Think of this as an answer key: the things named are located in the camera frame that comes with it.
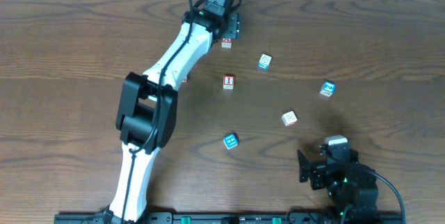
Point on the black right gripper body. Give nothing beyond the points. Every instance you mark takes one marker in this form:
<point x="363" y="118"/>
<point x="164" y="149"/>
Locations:
<point x="316" y="175"/>

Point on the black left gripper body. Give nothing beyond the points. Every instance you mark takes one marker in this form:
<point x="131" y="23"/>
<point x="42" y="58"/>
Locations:
<point x="233" y="26"/>

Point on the red letter A block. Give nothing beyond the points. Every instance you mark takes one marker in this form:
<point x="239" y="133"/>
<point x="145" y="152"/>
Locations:
<point x="226" y="43"/>

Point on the red letter I block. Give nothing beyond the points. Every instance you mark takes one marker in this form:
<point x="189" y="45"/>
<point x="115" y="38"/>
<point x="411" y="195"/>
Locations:
<point x="228" y="82"/>

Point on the blue number 2 block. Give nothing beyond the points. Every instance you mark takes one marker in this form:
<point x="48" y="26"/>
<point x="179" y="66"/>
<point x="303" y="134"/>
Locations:
<point x="328" y="88"/>

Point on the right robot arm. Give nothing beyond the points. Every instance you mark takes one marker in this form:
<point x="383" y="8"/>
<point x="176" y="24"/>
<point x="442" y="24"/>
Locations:
<point x="349" y="184"/>

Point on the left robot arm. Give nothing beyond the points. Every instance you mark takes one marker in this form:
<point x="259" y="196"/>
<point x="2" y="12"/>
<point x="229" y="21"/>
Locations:
<point x="147" y="111"/>

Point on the white M letter block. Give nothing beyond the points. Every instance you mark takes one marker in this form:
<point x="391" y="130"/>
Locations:
<point x="289" y="118"/>

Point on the white blue-sided block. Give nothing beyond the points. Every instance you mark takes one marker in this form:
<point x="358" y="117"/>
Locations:
<point x="264" y="61"/>

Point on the blue top block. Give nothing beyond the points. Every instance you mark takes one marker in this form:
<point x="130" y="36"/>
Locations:
<point x="230" y="141"/>

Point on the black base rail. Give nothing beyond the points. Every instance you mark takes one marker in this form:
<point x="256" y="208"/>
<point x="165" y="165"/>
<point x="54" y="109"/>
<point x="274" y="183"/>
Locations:
<point x="294" y="217"/>

